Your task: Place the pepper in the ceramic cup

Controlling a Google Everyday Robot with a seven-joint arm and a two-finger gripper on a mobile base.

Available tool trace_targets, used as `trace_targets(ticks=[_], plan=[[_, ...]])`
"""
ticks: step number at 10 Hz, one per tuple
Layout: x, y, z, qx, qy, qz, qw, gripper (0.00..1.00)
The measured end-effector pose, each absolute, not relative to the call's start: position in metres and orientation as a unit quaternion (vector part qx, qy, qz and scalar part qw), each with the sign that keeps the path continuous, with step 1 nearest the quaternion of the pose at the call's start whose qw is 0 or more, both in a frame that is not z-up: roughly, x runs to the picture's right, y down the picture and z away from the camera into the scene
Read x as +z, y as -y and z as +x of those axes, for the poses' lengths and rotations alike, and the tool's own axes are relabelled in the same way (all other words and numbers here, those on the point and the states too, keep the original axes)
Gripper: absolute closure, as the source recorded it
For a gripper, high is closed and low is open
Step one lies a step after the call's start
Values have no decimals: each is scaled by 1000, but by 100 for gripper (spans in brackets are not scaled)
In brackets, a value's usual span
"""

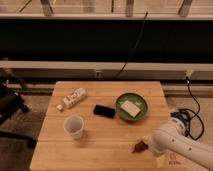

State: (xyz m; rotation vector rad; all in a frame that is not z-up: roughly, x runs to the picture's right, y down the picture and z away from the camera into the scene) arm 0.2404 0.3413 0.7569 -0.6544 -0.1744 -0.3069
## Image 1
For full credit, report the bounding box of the black smartphone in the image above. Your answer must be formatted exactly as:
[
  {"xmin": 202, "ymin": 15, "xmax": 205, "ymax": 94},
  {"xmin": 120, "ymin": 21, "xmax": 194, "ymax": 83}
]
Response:
[{"xmin": 93, "ymin": 105, "xmax": 115, "ymax": 118}]

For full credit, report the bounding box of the green plate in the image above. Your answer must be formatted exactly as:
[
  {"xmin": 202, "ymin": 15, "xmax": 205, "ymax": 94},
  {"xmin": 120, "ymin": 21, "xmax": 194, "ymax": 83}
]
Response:
[{"xmin": 115, "ymin": 93, "xmax": 148, "ymax": 122}]

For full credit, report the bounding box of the black floor cable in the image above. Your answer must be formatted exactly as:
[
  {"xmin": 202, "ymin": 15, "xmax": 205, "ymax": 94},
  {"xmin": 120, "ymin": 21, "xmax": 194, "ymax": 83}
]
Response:
[{"xmin": 176, "ymin": 76, "xmax": 206, "ymax": 141}]

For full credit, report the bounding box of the blue connector box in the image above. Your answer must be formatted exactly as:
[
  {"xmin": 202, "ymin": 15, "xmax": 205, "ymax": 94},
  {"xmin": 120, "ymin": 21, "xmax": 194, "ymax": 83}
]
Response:
[{"xmin": 171, "ymin": 112, "xmax": 187, "ymax": 129}]

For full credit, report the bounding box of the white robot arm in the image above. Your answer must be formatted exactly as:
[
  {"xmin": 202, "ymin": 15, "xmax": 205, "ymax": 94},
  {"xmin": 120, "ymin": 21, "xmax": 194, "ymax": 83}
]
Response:
[{"xmin": 148, "ymin": 117, "xmax": 213, "ymax": 171}]

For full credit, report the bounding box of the white card on plate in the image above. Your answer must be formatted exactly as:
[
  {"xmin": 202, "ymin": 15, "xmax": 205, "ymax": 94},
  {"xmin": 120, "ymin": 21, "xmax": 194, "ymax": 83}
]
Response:
[{"xmin": 121, "ymin": 100, "xmax": 140, "ymax": 118}]

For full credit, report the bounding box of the black hanging cable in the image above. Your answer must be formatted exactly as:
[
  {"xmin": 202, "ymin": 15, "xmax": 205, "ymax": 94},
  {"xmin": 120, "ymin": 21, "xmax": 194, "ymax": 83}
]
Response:
[{"xmin": 111, "ymin": 11, "xmax": 150, "ymax": 81}]

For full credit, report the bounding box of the white wall outlet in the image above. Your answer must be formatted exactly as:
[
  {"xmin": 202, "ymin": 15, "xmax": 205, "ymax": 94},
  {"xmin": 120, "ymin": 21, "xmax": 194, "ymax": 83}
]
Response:
[{"xmin": 96, "ymin": 71, "xmax": 101, "ymax": 78}]

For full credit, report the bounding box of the black office chair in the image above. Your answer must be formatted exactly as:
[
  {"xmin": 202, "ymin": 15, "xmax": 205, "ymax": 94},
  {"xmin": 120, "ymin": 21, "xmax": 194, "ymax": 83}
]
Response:
[{"xmin": 0, "ymin": 68, "xmax": 37, "ymax": 149}]

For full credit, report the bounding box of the white plastic bottle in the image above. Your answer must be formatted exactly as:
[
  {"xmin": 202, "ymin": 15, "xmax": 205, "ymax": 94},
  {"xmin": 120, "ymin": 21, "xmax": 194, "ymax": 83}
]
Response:
[{"xmin": 57, "ymin": 88, "xmax": 86, "ymax": 111}]

